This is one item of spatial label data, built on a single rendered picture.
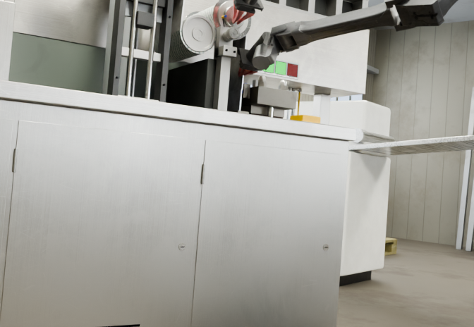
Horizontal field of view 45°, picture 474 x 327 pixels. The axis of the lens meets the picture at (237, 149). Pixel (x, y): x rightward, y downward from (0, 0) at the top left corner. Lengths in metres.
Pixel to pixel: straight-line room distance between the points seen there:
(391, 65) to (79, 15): 6.93
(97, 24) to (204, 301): 1.06
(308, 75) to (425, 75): 5.99
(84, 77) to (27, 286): 0.88
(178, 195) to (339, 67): 1.30
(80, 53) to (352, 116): 2.46
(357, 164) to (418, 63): 4.61
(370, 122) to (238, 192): 2.60
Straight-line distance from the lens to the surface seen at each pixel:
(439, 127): 8.29
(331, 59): 2.63
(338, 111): 4.20
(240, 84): 1.98
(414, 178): 8.35
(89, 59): 2.12
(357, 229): 4.14
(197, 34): 1.92
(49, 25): 2.10
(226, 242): 1.65
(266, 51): 1.81
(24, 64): 2.07
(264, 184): 1.69
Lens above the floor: 0.73
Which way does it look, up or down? 2 degrees up
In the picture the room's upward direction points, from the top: 4 degrees clockwise
